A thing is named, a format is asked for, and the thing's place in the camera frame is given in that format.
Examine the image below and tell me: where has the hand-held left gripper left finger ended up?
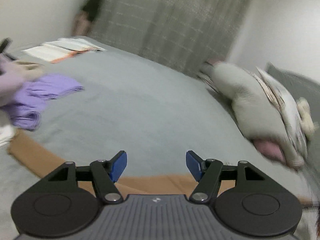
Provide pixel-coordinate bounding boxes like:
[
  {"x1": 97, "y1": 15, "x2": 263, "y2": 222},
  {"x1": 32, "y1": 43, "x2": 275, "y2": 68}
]
[{"x1": 25, "y1": 151, "x2": 127, "y2": 203}]

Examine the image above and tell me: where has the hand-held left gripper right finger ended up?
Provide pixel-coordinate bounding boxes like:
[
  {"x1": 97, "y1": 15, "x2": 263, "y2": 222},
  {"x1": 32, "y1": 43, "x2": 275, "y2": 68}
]
[{"x1": 186, "y1": 150, "x2": 288, "y2": 203}]

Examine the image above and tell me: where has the brown ribbed sweater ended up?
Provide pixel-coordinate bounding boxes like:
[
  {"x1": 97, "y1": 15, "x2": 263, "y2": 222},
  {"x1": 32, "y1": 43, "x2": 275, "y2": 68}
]
[{"x1": 7, "y1": 130, "x2": 313, "y2": 205}]

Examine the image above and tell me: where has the grey bed blanket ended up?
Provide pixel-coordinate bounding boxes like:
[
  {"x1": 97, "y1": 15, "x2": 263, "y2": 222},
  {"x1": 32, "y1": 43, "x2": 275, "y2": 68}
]
[{"x1": 0, "y1": 36, "x2": 320, "y2": 240}]

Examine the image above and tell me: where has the pink cushion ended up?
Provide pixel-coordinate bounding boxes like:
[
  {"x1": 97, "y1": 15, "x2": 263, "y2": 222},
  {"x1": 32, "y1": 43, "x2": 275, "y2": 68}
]
[{"x1": 252, "y1": 139, "x2": 285, "y2": 164}]

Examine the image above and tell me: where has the light grey pillow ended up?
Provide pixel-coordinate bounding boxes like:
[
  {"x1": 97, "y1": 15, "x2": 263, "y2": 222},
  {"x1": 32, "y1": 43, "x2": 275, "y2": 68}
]
[{"x1": 200, "y1": 61, "x2": 304, "y2": 168}]

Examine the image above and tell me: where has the striped pink cloth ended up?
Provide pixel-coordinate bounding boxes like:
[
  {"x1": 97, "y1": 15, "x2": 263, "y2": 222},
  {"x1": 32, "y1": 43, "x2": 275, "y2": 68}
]
[{"x1": 197, "y1": 57, "x2": 225, "y2": 93}]

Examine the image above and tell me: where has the purple garment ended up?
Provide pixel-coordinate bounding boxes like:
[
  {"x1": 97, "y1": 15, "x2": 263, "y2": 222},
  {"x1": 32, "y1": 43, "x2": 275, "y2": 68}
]
[{"x1": 0, "y1": 74, "x2": 85, "y2": 131}]

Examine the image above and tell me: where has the patterned ruffled pillow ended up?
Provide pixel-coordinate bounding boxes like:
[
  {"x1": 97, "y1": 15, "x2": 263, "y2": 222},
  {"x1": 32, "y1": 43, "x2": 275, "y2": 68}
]
[{"x1": 256, "y1": 66, "x2": 309, "y2": 155}]

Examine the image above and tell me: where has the white cloth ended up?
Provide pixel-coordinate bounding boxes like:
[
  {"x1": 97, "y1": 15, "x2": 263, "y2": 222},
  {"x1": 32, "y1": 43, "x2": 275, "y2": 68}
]
[{"x1": 0, "y1": 126, "x2": 16, "y2": 147}]

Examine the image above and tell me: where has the cream plush toy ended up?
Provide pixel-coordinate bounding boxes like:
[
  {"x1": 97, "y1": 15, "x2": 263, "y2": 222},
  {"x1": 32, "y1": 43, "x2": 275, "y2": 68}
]
[{"x1": 296, "y1": 97, "x2": 315, "y2": 139}]

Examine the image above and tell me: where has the open white book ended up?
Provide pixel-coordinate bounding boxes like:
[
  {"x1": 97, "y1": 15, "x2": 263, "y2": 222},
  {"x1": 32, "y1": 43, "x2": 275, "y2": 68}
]
[{"x1": 57, "y1": 37, "x2": 107, "y2": 53}]

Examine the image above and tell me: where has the dark grey headboard cushion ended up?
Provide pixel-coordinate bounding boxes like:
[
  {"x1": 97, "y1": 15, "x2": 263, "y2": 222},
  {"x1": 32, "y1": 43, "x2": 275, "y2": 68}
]
[{"x1": 265, "y1": 62, "x2": 320, "y2": 145}]

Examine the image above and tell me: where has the beige garment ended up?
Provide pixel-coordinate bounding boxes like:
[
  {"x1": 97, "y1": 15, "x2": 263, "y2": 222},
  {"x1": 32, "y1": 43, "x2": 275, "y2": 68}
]
[{"x1": 0, "y1": 60, "x2": 45, "y2": 108}]

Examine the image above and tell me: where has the open book with orange edge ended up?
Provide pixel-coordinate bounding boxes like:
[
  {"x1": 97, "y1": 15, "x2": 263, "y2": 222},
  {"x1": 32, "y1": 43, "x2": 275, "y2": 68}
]
[{"x1": 22, "y1": 44, "x2": 77, "y2": 63}]

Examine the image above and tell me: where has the grey star-print curtain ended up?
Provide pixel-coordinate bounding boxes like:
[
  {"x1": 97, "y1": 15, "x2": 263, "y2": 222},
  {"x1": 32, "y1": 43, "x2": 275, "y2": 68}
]
[{"x1": 87, "y1": 0, "x2": 253, "y2": 79}]

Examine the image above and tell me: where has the pink hanging garment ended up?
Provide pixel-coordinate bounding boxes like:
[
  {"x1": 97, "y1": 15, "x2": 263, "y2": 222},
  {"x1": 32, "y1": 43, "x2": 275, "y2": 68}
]
[{"x1": 72, "y1": 12, "x2": 92, "y2": 37}]

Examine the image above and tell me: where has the dark green hanging garment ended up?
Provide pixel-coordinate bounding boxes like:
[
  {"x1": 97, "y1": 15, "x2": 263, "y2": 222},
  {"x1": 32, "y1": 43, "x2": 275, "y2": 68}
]
[{"x1": 81, "y1": 0, "x2": 107, "y2": 22}]

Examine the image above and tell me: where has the black object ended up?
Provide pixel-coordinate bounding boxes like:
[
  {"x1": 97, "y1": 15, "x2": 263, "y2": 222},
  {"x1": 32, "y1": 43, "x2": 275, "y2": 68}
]
[{"x1": 0, "y1": 37, "x2": 18, "y2": 62}]

